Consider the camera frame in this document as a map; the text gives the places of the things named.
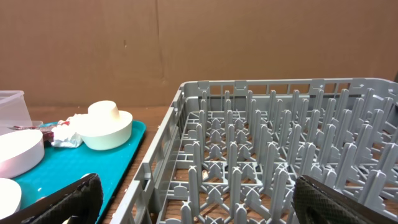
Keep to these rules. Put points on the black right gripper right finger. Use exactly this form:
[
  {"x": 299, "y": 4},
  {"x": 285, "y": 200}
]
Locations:
[{"x": 316, "y": 203}]

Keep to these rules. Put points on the red snack wrapper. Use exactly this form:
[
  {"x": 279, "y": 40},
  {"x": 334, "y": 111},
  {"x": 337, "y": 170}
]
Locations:
[{"x": 46, "y": 129}]

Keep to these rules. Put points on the cream cup upside down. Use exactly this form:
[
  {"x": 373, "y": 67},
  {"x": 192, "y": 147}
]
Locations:
[{"x": 104, "y": 110}]

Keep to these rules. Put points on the clear plastic bin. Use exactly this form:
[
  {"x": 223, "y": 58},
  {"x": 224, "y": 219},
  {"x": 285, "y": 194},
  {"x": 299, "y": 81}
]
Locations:
[{"x": 13, "y": 111}]

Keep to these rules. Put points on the grey dish rack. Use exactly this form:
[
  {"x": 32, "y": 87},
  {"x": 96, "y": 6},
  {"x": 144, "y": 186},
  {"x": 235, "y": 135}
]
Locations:
[{"x": 233, "y": 151}]

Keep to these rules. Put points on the teal plastic tray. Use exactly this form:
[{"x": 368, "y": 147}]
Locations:
[{"x": 62, "y": 166}]

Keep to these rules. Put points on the pink bowl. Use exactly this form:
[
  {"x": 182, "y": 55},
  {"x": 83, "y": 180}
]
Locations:
[{"x": 20, "y": 152}]

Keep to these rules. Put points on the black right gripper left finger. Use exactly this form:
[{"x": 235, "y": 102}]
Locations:
[{"x": 79, "y": 202}]

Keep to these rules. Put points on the pink plate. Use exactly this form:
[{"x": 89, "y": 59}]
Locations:
[{"x": 11, "y": 195}]

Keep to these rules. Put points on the crumpled foil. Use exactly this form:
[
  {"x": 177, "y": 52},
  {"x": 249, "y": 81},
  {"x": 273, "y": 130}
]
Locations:
[{"x": 65, "y": 134}]

